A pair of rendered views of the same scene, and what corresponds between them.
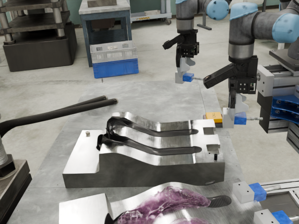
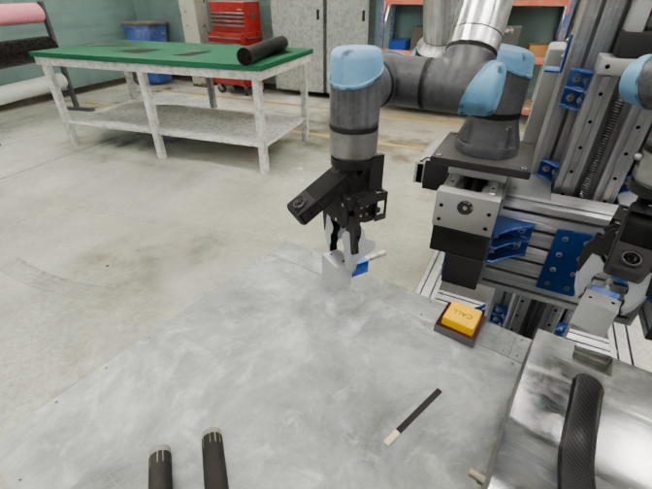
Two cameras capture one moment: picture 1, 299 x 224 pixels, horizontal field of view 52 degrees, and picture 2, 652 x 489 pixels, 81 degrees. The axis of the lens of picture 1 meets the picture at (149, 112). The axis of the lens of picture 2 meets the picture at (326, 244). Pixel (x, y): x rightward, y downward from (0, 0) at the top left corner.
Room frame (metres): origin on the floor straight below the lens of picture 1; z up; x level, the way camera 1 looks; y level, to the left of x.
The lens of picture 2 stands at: (1.06, 0.35, 1.37)
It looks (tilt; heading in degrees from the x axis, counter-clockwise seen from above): 34 degrees down; 300
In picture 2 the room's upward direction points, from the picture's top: straight up
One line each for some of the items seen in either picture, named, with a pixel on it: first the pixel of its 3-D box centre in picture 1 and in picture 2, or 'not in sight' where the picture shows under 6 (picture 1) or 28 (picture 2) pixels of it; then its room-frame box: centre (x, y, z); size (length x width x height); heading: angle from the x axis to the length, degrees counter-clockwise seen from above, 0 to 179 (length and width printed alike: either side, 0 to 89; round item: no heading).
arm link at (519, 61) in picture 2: not in sight; (499, 77); (1.19, -0.66, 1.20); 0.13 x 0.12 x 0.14; 0
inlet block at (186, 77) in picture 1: (190, 77); (357, 262); (1.31, -0.20, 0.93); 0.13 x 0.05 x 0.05; 60
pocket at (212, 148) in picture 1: (214, 153); not in sight; (0.80, -0.19, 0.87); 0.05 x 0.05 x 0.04; 85
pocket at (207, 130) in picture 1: (209, 135); (588, 366); (0.90, -0.20, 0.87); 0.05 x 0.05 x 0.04; 85
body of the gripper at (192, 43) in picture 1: (187, 42); (354, 188); (1.32, -0.19, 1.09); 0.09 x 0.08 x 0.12; 60
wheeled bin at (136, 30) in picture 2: not in sight; (149, 52); (7.29, -4.38, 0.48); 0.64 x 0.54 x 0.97; 13
